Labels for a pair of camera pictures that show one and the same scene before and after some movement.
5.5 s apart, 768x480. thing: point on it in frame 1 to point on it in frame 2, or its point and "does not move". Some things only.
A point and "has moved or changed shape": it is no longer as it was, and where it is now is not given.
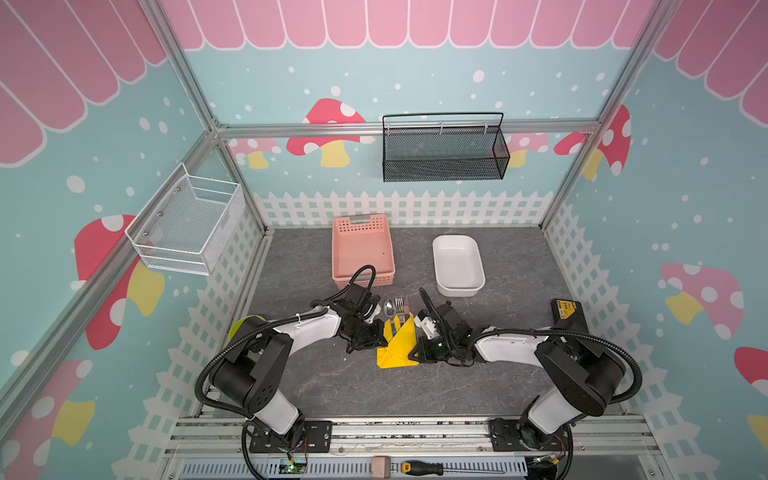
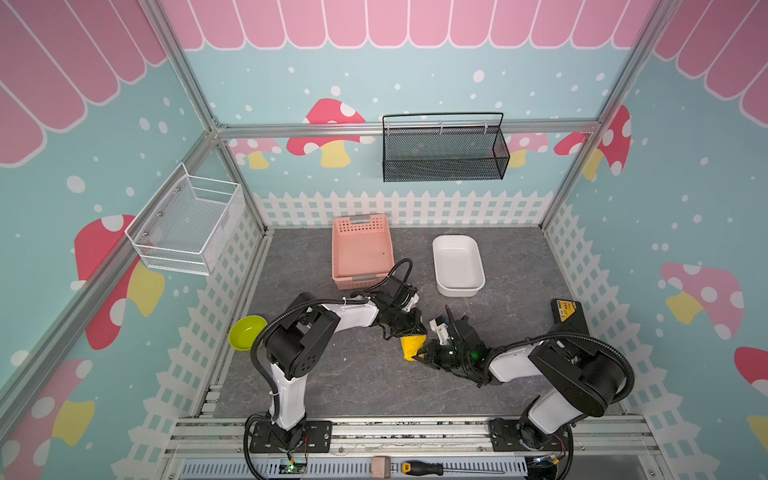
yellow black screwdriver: [419, 468] does not move
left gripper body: [365, 335] to [403, 323]
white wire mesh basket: [188, 222] does not move
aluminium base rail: [413, 448] does not move
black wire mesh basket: [444, 154] does not move
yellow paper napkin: [397, 354] has moved or changed shape
